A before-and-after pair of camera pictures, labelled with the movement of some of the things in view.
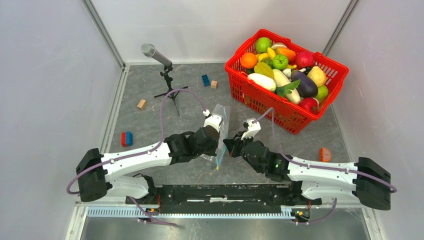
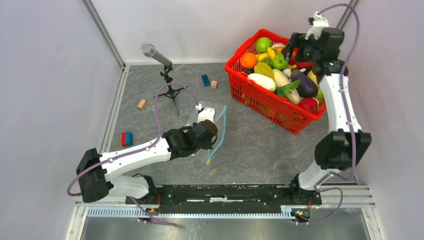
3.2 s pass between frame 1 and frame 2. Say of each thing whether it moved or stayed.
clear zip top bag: moved
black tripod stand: stayed
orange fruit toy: stayed
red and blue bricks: stayed
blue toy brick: stayed
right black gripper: moved
